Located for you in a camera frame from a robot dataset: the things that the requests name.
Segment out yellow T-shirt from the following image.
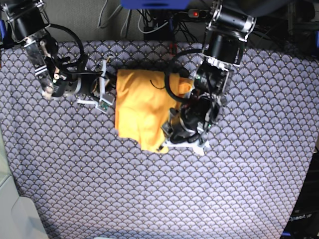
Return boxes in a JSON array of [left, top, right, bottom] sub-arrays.
[[115, 69, 180, 153]]

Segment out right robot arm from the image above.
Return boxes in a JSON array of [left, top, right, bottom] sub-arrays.
[[0, 0, 115, 113]]

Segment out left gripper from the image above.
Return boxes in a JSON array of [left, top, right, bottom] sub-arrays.
[[160, 96, 221, 156]]

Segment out blue fan-patterned table cloth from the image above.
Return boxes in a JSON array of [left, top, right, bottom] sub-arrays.
[[0, 48, 319, 239]]

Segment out white bin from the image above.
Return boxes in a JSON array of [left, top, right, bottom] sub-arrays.
[[0, 139, 48, 239]]

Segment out black OpenArm box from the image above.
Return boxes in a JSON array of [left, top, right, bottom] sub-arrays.
[[281, 152, 319, 239]]

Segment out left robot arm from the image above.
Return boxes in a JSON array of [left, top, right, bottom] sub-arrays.
[[159, 0, 257, 154]]

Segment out blue handled clamp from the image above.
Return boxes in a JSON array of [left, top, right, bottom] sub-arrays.
[[168, 18, 174, 42]]

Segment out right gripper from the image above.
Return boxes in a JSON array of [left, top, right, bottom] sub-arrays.
[[51, 56, 116, 113]]

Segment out blue box overhead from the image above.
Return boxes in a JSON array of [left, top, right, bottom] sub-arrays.
[[121, 0, 190, 9]]

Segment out black power strip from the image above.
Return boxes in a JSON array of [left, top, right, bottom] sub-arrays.
[[187, 9, 209, 19]]

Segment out red and black clamp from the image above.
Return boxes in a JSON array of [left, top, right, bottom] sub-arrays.
[[169, 42, 177, 56]]

